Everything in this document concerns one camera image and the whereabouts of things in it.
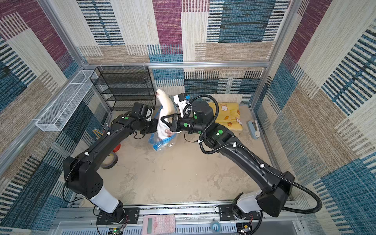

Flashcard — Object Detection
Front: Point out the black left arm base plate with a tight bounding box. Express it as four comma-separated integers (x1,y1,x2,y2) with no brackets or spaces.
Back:
97,208,140,225

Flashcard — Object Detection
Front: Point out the white bear print blanket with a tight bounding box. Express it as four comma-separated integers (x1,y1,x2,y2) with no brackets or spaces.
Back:
156,89,176,140

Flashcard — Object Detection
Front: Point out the red pencil cup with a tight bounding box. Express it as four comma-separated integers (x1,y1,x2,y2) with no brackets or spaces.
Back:
113,144,121,153

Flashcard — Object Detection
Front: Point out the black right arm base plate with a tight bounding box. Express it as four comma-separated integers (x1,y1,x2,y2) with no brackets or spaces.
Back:
214,204,260,221

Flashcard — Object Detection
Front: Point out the grey tape roll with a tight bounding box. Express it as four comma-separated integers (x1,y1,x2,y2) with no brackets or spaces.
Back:
100,152,118,169

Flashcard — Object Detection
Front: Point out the yellow cartoon blanket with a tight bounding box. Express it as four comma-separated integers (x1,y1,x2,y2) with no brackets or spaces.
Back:
216,103,243,131

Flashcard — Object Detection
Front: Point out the coloured pencils bundle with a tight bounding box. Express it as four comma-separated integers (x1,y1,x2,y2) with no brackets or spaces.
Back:
93,129,103,140

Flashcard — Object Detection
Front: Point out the black corrugated cable conduit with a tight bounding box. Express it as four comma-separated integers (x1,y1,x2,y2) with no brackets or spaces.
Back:
199,94,323,214

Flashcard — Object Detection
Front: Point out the light blue stapler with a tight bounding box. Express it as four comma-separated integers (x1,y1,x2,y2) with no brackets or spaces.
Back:
247,120,260,140

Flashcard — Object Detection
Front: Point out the clear plastic vacuum bag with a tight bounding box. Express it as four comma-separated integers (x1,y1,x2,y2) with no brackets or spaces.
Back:
148,107,177,151

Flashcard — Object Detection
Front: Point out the pink calculator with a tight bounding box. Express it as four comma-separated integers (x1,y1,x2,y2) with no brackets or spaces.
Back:
142,214,176,235

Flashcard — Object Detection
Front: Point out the black wire mesh shelf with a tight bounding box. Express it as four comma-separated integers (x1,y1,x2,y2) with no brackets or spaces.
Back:
90,66,156,112

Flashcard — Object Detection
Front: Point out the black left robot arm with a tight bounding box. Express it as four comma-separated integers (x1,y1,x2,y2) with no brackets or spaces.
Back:
63,102,158,224

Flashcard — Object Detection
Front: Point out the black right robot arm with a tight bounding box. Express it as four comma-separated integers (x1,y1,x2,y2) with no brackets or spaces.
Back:
160,101,295,218

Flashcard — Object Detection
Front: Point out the white wire mesh basket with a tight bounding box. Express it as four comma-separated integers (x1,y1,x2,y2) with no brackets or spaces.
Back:
36,70,94,132

